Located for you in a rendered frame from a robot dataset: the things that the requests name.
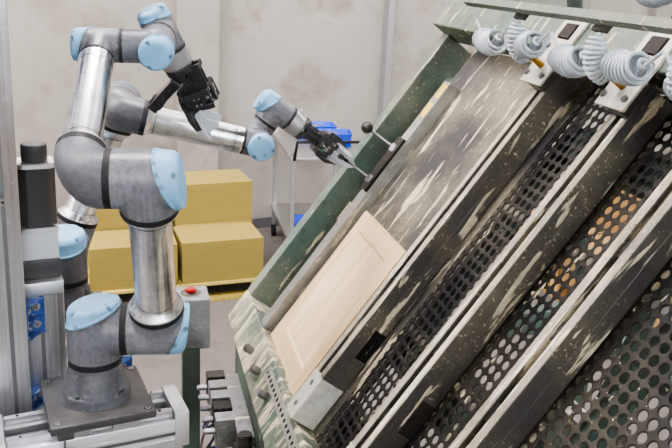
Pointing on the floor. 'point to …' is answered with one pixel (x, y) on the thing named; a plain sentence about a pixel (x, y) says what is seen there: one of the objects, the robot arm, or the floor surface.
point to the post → (190, 363)
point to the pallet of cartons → (189, 239)
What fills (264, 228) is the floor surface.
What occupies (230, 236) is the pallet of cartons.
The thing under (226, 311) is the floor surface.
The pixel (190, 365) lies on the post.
